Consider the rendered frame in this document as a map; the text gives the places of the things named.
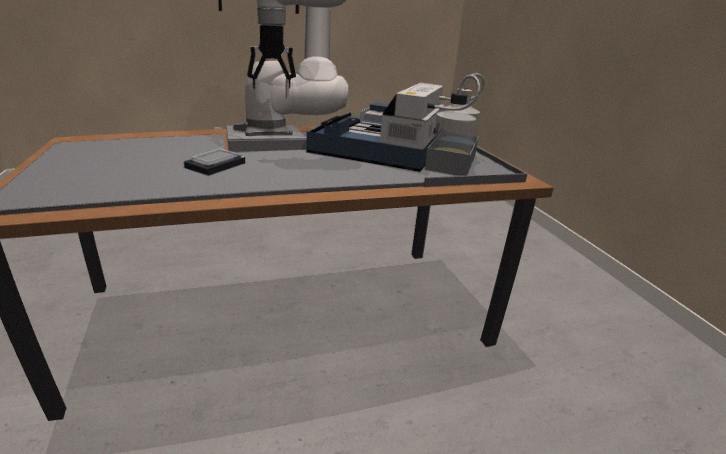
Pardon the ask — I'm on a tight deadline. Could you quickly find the dark grey raised edge strip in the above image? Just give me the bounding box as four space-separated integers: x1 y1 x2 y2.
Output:
424 147 527 187

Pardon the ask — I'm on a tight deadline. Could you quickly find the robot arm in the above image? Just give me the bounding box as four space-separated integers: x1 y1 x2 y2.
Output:
233 0 348 136

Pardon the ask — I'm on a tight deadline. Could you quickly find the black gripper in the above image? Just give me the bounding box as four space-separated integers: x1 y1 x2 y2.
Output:
247 25 296 100

